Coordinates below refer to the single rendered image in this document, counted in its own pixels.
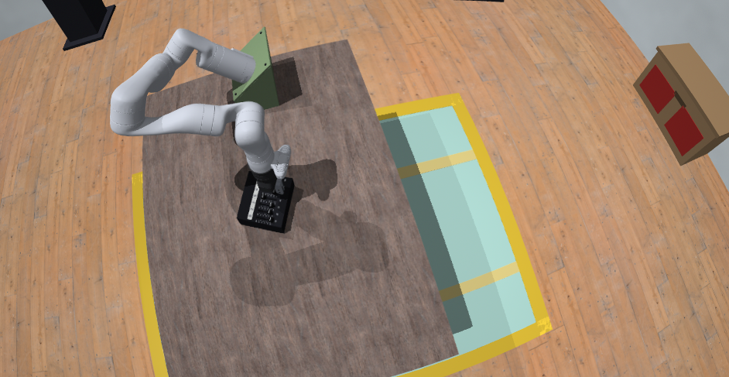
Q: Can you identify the black lighting desk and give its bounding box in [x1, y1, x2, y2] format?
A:
[237, 171, 295, 234]

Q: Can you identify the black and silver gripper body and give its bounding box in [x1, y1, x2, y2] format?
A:
[246, 145, 291, 193]

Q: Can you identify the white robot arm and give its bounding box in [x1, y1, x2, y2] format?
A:
[110, 29, 272, 163]

